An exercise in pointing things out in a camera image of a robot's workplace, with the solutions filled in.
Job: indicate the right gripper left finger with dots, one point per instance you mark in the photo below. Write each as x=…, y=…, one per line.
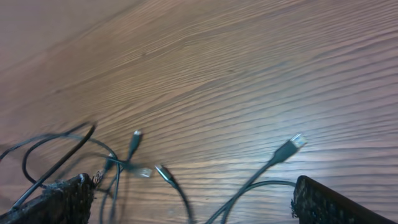
x=64, y=202

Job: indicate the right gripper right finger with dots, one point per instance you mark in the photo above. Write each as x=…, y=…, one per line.
x=315, y=203

